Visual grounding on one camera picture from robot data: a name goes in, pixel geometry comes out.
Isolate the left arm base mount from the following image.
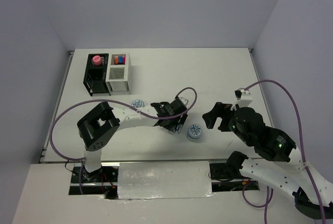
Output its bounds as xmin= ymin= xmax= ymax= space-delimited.
xmin=67 ymin=165 xmax=119 ymax=200

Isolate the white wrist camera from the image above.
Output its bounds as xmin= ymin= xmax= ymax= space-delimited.
xmin=231 ymin=88 xmax=253 ymax=110
xmin=175 ymin=96 xmax=189 ymax=107

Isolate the silver tape covered plate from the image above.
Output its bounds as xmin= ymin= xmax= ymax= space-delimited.
xmin=117 ymin=161 xmax=213 ymax=200

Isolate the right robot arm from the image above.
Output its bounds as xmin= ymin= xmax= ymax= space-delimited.
xmin=202 ymin=102 xmax=332 ymax=219

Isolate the blue white jar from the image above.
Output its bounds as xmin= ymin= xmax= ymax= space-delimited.
xmin=187 ymin=123 xmax=202 ymax=142
xmin=131 ymin=99 xmax=145 ymax=108

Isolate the black slotted organizer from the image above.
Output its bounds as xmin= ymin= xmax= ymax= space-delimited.
xmin=83 ymin=53 xmax=110 ymax=96

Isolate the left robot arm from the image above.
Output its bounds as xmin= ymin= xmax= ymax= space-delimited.
xmin=77 ymin=97 xmax=188 ymax=182

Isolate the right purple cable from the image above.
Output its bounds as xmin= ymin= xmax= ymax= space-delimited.
xmin=241 ymin=79 xmax=327 ymax=224

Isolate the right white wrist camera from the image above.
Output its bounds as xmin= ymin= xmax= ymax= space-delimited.
xmin=231 ymin=88 xmax=253 ymax=110

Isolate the pink capped bottle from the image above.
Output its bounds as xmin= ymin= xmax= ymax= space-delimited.
xmin=92 ymin=55 xmax=103 ymax=66

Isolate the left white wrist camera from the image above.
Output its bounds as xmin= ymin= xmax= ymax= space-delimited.
xmin=175 ymin=96 xmax=189 ymax=107

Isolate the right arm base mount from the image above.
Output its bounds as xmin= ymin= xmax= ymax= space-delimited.
xmin=208 ymin=151 xmax=259 ymax=193

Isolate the white slotted organizer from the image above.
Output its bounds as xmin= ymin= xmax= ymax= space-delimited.
xmin=106 ymin=53 xmax=132 ymax=95

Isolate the clear blue spray bottle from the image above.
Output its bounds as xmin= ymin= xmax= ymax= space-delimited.
xmin=169 ymin=123 xmax=184 ymax=134

